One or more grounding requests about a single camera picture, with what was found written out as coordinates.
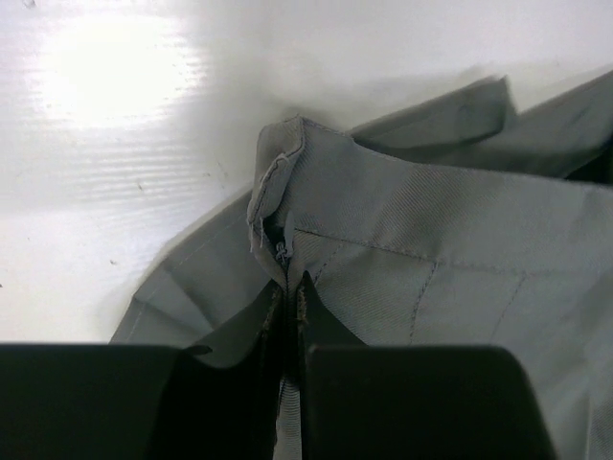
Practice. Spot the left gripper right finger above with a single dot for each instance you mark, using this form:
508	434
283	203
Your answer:
415	402

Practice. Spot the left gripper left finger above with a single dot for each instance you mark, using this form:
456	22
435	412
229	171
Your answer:
216	399

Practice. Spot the grey pleated skirt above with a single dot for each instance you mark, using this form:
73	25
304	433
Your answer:
457	221

